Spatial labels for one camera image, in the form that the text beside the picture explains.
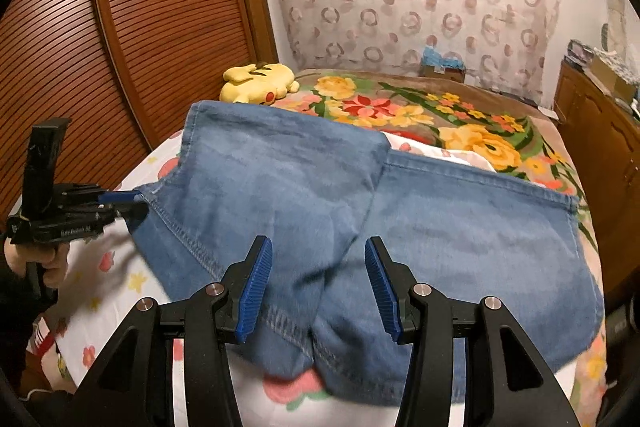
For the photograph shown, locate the blue denim pants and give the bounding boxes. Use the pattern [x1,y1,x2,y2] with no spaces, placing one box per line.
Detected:
[131,100,607,409]

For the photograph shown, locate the person's left forearm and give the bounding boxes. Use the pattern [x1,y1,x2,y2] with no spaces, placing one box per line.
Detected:
[0,264,51,368]

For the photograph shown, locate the yellow plush toy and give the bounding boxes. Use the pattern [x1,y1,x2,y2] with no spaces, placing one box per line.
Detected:
[219,62,301,106]

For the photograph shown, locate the open cardboard box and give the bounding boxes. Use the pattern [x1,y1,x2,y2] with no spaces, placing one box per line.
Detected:
[589,48,640,104]

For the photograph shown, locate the fruit print bed sheet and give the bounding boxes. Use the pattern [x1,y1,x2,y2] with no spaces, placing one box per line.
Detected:
[37,129,501,427]

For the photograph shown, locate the cardboard box with blue contents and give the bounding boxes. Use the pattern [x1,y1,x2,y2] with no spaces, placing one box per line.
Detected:
[419,46,469,84]

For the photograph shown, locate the person's left hand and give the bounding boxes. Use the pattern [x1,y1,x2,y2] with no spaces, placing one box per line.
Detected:
[3,237,69,292]

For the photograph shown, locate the red and white garment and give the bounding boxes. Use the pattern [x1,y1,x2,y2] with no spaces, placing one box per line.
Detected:
[26,318,57,354]

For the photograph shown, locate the floral brown blanket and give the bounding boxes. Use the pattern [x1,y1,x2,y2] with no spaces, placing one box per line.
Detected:
[272,68,608,408]

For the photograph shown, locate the wooden sideboard cabinet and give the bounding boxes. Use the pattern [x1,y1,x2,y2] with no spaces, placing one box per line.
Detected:
[552,59,640,300]

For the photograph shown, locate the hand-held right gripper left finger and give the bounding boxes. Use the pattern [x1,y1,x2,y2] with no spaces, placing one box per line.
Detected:
[75,235,275,427]

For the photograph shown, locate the wooden louvered wardrobe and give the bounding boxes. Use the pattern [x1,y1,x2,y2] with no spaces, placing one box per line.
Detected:
[0,0,280,228]

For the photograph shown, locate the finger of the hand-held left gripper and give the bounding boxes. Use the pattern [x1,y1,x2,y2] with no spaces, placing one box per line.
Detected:
[102,206,150,234]
[97,188,149,208]

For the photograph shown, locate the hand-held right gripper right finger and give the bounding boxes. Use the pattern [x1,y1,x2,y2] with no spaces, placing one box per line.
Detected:
[364,236,583,427]

